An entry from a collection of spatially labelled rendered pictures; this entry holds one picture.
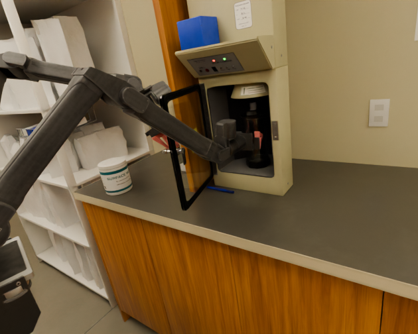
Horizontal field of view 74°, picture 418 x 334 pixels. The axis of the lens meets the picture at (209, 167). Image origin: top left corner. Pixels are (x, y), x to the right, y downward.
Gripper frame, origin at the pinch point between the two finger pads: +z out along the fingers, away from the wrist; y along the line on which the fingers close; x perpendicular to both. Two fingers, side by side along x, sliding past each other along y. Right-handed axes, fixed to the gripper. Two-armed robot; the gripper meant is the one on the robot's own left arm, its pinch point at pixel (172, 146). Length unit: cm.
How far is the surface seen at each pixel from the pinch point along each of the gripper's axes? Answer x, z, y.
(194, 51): -8.6, -22.9, -22.1
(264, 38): -6.9, -12.9, -43.2
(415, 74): -47, 25, -78
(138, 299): -8, 61, 79
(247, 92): -19.1, -2.3, -27.7
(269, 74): -14.5, -3.5, -38.1
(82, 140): -47, -32, 86
